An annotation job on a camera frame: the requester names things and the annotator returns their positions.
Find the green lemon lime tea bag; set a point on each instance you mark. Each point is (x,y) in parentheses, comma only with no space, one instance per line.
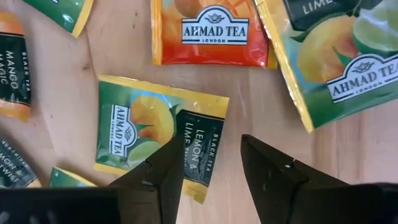
(65,180)
(14,168)
(62,12)
(140,124)
(326,77)

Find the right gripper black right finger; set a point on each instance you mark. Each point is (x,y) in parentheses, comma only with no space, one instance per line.
(270,186)

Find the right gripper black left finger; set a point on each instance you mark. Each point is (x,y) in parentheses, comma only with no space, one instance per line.
(155,186)

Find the red orange mango tea bag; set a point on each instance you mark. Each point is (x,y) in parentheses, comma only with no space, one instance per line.
(14,77)
(211,53)

